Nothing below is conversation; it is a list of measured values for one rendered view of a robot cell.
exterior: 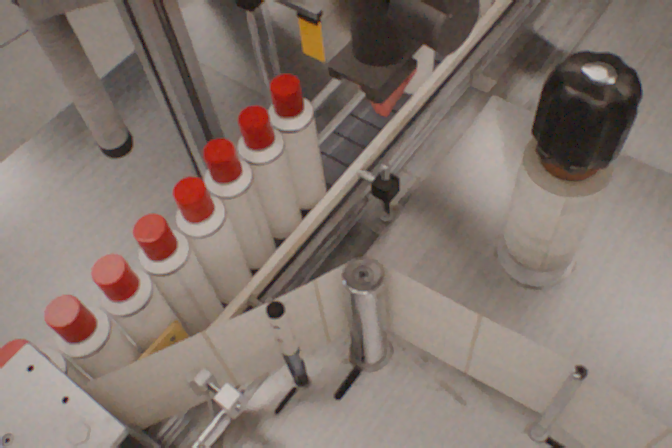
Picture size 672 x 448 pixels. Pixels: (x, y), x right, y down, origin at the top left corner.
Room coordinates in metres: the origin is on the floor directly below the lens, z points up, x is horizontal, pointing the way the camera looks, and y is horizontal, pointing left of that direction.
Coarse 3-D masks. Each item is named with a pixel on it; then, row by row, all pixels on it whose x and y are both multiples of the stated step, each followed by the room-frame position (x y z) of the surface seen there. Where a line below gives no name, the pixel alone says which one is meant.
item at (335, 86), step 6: (330, 84) 0.61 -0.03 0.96; (336, 84) 0.61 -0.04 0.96; (342, 84) 0.61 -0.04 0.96; (324, 90) 0.60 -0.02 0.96; (330, 90) 0.60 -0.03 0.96; (336, 90) 0.60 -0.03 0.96; (318, 96) 0.59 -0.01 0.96; (324, 96) 0.59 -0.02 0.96; (330, 96) 0.59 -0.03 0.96; (312, 102) 0.58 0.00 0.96; (318, 102) 0.58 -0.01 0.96; (324, 102) 0.58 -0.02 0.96; (318, 108) 0.58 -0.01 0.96
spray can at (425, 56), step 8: (424, 48) 0.64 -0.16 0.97; (416, 56) 0.64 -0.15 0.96; (424, 56) 0.64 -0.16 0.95; (432, 56) 0.65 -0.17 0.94; (424, 64) 0.64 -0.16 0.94; (432, 64) 0.65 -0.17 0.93; (416, 72) 0.64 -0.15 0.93; (424, 72) 0.64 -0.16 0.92; (432, 72) 0.65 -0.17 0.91; (416, 80) 0.64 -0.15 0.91; (424, 80) 0.64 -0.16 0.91; (408, 88) 0.64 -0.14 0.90; (416, 88) 0.64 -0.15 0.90
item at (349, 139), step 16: (400, 96) 0.64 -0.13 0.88; (432, 96) 0.64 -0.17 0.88; (352, 112) 0.63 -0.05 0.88; (368, 112) 0.62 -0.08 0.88; (416, 112) 0.61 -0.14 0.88; (336, 128) 0.60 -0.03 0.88; (352, 128) 0.60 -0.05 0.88; (368, 128) 0.60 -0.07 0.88; (320, 144) 0.58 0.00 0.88; (336, 144) 0.58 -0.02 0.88; (352, 144) 0.57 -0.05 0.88; (368, 144) 0.57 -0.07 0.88; (336, 160) 0.55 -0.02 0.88; (352, 160) 0.54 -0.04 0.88; (336, 176) 0.52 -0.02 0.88; (352, 192) 0.50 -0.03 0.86; (336, 208) 0.47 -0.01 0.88; (320, 224) 0.45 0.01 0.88; (256, 272) 0.40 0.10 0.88
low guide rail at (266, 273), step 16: (512, 0) 0.79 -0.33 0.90; (496, 16) 0.75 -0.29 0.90; (480, 32) 0.72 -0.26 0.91; (464, 48) 0.69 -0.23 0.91; (448, 64) 0.66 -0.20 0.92; (432, 80) 0.63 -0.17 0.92; (416, 96) 0.61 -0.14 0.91; (400, 112) 0.58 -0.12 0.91; (384, 128) 0.56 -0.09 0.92; (400, 128) 0.57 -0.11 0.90; (384, 144) 0.54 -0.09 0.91; (368, 160) 0.52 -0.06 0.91; (352, 176) 0.49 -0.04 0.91; (336, 192) 0.47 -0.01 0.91; (320, 208) 0.45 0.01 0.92; (304, 224) 0.43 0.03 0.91; (288, 240) 0.41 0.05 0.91; (304, 240) 0.42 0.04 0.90; (272, 256) 0.39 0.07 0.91; (288, 256) 0.40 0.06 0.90; (272, 272) 0.38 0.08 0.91; (256, 288) 0.36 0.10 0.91; (240, 304) 0.34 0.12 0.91; (224, 320) 0.32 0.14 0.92
